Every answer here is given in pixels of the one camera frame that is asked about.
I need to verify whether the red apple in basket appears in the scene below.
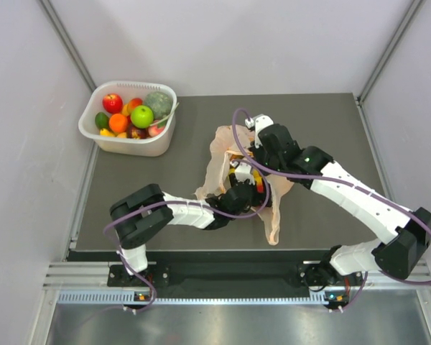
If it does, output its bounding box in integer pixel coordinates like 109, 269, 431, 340
102, 93, 124, 114

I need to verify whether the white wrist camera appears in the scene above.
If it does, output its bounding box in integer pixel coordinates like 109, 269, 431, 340
232, 161, 255, 185
245, 114, 274, 132

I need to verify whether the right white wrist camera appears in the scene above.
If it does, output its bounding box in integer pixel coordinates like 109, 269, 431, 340
245, 114, 274, 132

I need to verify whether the small green lime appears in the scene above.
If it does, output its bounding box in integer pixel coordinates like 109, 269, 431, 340
95, 112, 109, 130

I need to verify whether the white plastic fruit basket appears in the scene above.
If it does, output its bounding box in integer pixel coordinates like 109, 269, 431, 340
78, 80, 177, 157

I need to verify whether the dark red plum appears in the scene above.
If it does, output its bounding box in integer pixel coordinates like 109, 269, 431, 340
126, 123, 149, 139

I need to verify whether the pink peach with leaf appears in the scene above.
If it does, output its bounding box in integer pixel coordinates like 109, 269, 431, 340
147, 120, 167, 137

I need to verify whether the purple cable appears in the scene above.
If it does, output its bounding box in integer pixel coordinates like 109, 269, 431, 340
103, 157, 272, 313
232, 107, 431, 312

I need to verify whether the translucent orange plastic bag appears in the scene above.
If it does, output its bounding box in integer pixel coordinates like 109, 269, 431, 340
195, 126, 294, 246

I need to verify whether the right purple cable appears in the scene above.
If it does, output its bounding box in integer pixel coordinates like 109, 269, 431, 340
232, 107, 431, 312

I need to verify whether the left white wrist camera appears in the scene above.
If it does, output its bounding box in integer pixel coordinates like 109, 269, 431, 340
232, 161, 255, 185

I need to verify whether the green apple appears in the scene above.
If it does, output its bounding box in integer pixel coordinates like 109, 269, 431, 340
131, 105, 154, 129

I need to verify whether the small yellow fruit in basket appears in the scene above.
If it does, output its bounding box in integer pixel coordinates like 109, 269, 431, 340
99, 128, 116, 137

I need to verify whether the orange yellow mango in basket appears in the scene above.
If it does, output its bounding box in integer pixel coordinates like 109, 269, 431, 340
121, 98, 143, 116

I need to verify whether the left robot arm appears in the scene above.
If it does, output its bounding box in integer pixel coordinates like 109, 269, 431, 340
109, 182, 272, 285

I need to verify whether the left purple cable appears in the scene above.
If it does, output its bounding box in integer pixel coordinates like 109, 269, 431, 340
103, 157, 272, 313

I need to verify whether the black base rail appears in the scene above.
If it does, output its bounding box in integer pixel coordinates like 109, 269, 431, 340
107, 249, 362, 298

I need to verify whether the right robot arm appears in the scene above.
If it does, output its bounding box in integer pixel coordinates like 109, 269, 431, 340
245, 115, 431, 285

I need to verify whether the orange fruit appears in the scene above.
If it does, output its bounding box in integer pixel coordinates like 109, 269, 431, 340
108, 114, 129, 134

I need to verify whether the aluminium frame rail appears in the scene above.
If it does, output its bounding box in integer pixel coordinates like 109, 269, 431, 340
42, 260, 431, 306

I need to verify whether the green cantaloupe melon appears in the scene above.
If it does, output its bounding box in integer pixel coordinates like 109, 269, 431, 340
143, 91, 173, 120

